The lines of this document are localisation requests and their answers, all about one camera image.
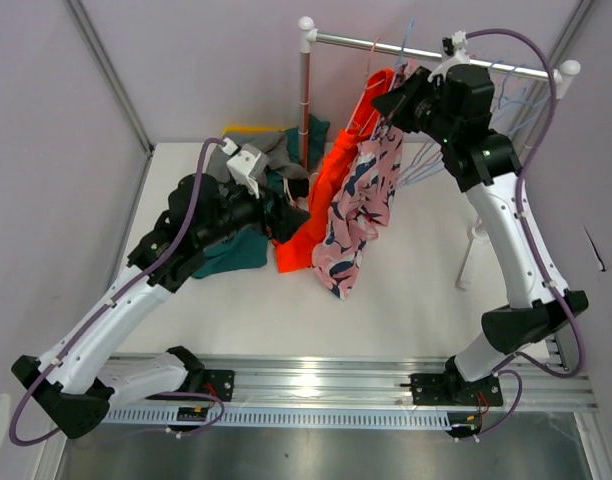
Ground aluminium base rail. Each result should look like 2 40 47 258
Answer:
105 352 600 412

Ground teal shorts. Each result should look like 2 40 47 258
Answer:
193 115 331 280

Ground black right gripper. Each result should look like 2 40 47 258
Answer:
371 66 458 147

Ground pink patterned shorts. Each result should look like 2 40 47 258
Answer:
312 113 404 300

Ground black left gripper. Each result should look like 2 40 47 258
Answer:
197 175 310 250

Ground silver clothes rack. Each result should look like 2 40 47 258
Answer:
298 17 583 308

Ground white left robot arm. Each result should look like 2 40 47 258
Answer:
11 174 310 440

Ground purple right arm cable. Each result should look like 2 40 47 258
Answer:
463 28 587 441

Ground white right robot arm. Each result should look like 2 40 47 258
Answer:
372 64 589 404

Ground pink hanger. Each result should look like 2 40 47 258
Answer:
320 37 394 186
401 143 443 186

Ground orange shorts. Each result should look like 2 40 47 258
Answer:
275 68 395 275

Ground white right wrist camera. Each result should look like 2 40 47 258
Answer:
427 30 471 83

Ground grey slotted cable duct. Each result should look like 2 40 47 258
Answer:
105 406 480 431

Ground yellow plastic tray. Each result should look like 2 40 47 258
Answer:
221 125 281 137

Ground grey shorts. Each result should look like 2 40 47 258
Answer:
205 130 309 184

